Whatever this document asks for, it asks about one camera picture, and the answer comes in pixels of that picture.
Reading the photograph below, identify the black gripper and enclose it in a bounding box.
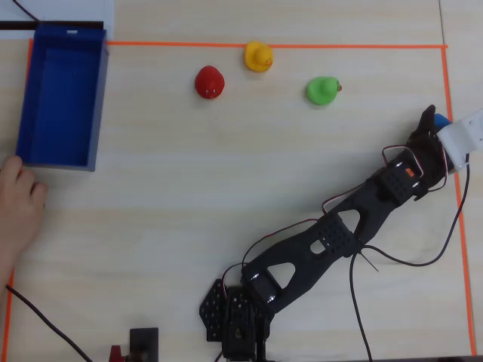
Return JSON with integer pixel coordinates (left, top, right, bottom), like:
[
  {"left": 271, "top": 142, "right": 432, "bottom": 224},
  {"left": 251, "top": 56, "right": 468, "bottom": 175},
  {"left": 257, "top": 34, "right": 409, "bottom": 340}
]
[{"left": 406, "top": 104, "right": 453, "bottom": 190}]

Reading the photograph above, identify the bare human hand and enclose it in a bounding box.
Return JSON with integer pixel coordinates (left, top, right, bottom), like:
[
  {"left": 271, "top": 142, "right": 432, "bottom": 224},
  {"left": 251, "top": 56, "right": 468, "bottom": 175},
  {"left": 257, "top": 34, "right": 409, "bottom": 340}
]
[{"left": 0, "top": 155, "right": 49, "bottom": 265}]

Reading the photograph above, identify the black camera stand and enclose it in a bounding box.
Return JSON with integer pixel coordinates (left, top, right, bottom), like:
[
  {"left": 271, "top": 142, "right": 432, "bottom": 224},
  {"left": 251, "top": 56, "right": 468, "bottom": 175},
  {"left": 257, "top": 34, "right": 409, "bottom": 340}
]
[{"left": 128, "top": 327, "right": 160, "bottom": 362}]

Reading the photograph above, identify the black camera cable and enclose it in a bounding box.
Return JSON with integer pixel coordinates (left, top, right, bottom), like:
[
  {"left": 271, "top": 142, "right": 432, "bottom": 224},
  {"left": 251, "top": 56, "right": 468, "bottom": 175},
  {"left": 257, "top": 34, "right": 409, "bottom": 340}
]
[{"left": 348, "top": 164, "right": 472, "bottom": 362}]

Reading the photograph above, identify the blue plastic bin box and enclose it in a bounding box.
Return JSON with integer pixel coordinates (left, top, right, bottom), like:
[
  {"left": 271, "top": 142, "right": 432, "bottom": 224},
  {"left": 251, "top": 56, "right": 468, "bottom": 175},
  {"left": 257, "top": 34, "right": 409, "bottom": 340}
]
[{"left": 14, "top": 21, "right": 111, "bottom": 173}]

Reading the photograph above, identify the bare human forearm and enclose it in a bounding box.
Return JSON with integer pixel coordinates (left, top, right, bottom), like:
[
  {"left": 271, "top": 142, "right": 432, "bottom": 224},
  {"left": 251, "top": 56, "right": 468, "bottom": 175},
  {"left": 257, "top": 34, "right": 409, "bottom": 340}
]
[{"left": 0, "top": 247, "right": 27, "bottom": 293}]

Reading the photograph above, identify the yellow rubber duck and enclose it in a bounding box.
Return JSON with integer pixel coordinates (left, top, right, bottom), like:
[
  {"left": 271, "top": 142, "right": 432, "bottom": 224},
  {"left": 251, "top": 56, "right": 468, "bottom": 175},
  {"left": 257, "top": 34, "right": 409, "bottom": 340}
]
[{"left": 244, "top": 40, "right": 274, "bottom": 73}]

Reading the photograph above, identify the blue rubber duck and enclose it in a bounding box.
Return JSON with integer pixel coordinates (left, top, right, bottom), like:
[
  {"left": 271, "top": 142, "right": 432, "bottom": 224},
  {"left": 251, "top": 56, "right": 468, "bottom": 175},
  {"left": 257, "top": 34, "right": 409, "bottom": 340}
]
[{"left": 432, "top": 112, "right": 453, "bottom": 131}]

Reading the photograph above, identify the green rubber duck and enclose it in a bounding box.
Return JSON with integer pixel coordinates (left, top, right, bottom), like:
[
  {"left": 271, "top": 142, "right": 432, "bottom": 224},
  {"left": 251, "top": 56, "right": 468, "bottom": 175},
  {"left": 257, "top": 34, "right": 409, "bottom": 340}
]
[{"left": 306, "top": 76, "right": 343, "bottom": 107}]

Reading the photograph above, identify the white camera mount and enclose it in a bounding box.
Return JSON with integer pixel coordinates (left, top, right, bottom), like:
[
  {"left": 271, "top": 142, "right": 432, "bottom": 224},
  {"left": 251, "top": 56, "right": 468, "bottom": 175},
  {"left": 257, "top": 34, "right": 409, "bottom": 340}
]
[{"left": 436, "top": 109, "right": 483, "bottom": 173}]

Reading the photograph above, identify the orange tape strip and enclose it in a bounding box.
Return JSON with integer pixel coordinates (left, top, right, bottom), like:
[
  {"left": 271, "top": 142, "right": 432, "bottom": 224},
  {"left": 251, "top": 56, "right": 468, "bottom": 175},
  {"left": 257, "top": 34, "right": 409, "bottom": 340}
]
[
  {"left": 440, "top": 45, "right": 478, "bottom": 357},
  {"left": 2, "top": 36, "right": 35, "bottom": 362},
  {"left": 104, "top": 40, "right": 449, "bottom": 51}
]

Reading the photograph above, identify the black stand cable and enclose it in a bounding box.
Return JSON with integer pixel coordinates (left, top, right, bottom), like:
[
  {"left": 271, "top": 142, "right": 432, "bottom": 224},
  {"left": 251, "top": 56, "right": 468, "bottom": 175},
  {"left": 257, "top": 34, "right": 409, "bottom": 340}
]
[{"left": 5, "top": 284, "right": 94, "bottom": 362}]

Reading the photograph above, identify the thin black cable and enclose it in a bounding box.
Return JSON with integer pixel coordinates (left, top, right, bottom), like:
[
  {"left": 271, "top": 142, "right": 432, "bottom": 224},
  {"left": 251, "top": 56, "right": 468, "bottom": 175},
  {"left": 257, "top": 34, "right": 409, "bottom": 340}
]
[{"left": 12, "top": 0, "right": 42, "bottom": 24}]

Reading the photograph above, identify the red rubber duck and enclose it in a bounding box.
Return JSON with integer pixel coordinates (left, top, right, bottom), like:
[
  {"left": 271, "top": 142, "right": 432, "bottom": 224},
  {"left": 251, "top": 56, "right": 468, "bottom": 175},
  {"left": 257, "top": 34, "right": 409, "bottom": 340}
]
[{"left": 194, "top": 66, "right": 226, "bottom": 100}]

